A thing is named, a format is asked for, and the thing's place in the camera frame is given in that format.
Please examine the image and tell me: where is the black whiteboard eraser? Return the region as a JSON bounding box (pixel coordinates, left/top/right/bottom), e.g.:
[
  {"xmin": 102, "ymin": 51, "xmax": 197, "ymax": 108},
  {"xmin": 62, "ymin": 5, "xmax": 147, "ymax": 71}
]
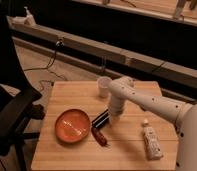
[{"xmin": 92, "ymin": 110, "xmax": 109, "ymax": 129}]

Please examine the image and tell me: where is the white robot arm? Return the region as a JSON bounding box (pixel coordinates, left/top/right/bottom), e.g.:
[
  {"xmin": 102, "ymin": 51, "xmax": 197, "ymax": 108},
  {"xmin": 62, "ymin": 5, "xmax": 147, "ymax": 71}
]
[{"xmin": 108, "ymin": 77, "xmax": 197, "ymax": 171}]

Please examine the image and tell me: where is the brown oblong object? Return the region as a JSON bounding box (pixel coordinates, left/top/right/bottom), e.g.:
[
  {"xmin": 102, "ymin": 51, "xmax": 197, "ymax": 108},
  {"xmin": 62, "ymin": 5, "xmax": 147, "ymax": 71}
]
[{"xmin": 91, "ymin": 127, "xmax": 107, "ymax": 146}]

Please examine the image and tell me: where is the translucent plastic cup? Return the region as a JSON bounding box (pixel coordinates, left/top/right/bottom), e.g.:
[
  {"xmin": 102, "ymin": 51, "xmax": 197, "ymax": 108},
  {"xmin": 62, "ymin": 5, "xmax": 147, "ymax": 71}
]
[{"xmin": 97, "ymin": 76, "xmax": 112, "ymax": 98}]

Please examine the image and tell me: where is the orange bowl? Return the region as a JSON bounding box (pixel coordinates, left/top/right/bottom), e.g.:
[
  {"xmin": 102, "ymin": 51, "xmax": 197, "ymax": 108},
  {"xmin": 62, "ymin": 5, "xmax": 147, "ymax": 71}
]
[{"xmin": 55, "ymin": 109, "xmax": 91, "ymax": 143}]

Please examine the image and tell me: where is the white tube bottle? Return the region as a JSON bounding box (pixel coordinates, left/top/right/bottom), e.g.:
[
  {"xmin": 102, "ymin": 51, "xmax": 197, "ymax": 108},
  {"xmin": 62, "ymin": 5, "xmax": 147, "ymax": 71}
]
[{"xmin": 142, "ymin": 119, "xmax": 163, "ymax": 160}]

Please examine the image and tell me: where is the black office chair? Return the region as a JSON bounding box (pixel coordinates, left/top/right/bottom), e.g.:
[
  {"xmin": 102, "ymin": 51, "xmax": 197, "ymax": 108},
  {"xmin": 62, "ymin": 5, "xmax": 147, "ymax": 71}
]
[{"xmin": 0, "ymin": 2, "xmax": 45, "ymax": 171}]

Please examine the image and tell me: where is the white pump bottle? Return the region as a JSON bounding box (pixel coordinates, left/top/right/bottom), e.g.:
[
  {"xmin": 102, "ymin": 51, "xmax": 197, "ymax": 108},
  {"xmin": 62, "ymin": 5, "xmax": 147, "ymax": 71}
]
[{"xmin": 24, "ymin": 6, "xmax": 36, "ymax": 26}]

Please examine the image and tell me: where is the black floor cable left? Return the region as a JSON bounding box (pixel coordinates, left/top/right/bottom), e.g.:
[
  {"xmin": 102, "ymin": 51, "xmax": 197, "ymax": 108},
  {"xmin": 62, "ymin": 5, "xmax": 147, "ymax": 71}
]
[{"xmin": 23, "ymin": 39, "xmax": 69, "ymax": 93}]

